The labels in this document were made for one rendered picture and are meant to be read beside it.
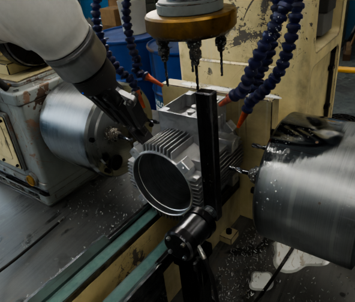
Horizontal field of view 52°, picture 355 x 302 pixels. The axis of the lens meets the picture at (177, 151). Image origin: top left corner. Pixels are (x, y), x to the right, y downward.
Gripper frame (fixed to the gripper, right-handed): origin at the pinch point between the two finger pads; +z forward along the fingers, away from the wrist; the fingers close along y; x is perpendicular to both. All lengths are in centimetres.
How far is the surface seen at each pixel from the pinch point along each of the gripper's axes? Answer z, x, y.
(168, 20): -17.0, -14.7, -7.2
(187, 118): 0.3, -6.0, -8.5
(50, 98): -1.6, -2.1, 31.2
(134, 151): 1.8, 3.8, 0.5
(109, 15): 254, -311, 425
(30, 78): -3.3, -5.7, 41.5
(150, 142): -0.5, 1.8, -4.2
